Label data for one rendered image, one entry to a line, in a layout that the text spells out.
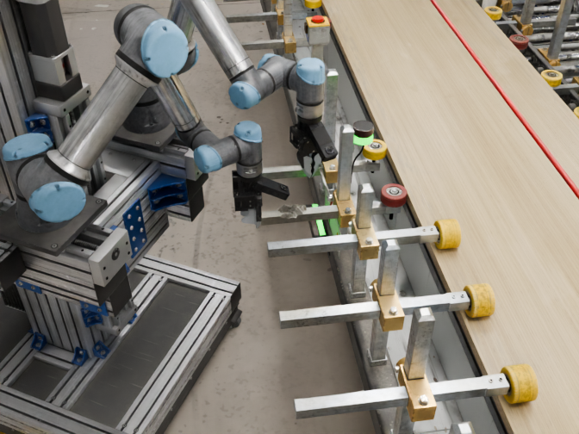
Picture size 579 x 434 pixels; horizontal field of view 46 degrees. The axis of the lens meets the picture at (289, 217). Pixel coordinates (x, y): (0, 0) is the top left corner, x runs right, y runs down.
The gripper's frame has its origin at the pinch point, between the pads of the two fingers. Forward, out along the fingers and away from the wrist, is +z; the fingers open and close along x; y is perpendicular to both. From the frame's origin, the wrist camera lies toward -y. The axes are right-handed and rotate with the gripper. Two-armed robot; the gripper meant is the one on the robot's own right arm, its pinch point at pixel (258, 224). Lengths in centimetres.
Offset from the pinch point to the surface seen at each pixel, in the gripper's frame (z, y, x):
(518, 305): -8, -61, 50
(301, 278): 82, -23, -56
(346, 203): -4.7, -27.2, -0.3
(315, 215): -2.6, -17.3, 1.5
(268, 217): -3.5, -2.8, 1.5
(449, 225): -16, -49, 26
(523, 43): -8, -121, -91
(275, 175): -0.6, -8.0, -23.5
